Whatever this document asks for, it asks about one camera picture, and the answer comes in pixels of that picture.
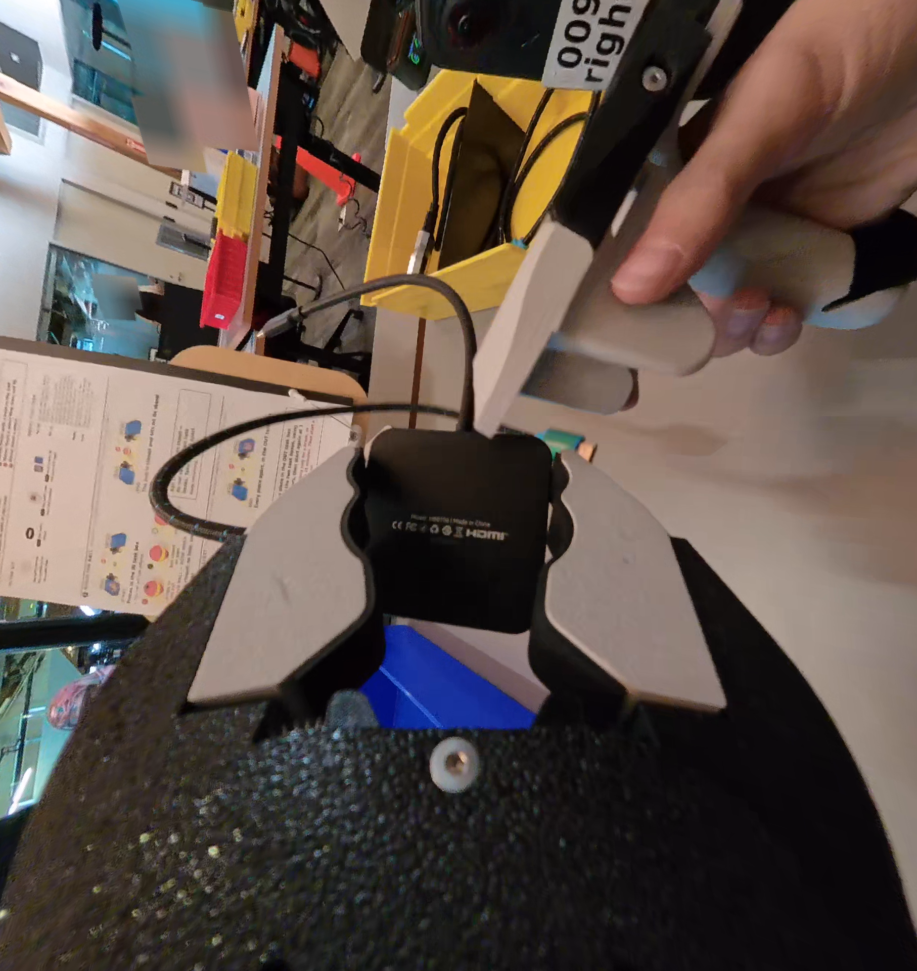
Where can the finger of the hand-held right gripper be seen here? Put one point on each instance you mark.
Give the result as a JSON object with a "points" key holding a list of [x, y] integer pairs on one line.
{"points": [[530, 318]]}

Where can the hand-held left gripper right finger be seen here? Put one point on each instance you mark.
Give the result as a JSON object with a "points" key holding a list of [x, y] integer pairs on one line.
{"points": [[625, 592]]}

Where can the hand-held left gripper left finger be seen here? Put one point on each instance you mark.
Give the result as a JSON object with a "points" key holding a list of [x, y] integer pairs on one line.
{"points": [[292, 584]]}

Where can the black square HDMI adapter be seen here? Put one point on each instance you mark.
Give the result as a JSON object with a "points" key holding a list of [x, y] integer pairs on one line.
{"points": [[451, 531]]}

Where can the blue bin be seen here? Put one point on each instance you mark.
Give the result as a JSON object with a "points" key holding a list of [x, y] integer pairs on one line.
{"points": [[428, 683]]}

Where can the yellow bin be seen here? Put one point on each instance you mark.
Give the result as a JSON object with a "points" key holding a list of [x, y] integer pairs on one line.
{"points": [[398, 190]]}

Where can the grey desk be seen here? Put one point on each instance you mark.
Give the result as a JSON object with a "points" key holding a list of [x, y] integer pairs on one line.
{"points": [[822, 531]]}

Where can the person's right hand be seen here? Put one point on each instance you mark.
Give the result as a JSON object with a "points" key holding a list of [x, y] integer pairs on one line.
{"points": [[807, 114]]}

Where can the printed instruction sheet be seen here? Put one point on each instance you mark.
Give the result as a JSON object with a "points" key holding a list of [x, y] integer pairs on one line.
{"points": [[87, 470]]}

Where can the black framed glass panel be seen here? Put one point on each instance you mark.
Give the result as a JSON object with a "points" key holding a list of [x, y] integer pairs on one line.
{"points": [[49, 633]]}

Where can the red storage bin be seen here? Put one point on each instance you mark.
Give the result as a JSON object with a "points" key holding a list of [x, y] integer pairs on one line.
{"points": [[223, 281]]}

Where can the stack of yellow storage bins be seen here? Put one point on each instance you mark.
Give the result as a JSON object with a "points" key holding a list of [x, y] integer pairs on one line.
{"points": [[238, 197]]}

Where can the orange metal frame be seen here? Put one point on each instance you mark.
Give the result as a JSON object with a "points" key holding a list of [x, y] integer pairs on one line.
{"points": [[329, 163]]}

